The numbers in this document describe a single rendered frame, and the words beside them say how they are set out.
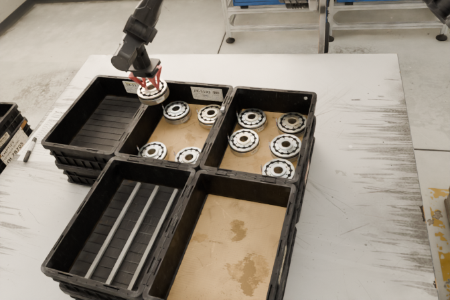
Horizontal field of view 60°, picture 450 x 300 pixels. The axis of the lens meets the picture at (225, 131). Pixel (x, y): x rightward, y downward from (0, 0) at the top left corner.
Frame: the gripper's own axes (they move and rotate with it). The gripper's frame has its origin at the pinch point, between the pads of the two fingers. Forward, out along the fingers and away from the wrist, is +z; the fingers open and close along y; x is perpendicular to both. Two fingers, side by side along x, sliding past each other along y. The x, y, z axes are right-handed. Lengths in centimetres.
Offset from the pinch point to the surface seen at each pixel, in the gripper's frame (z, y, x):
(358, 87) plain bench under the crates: 39, 63, 51
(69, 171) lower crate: 25.5, -32.6, -23.1
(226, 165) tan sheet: 21.8, 26.7, -11.6
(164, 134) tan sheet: 21.9, -0.9, -2.8
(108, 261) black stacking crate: 19, 5, -52
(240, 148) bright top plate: 19.2, 30.0, -5.9
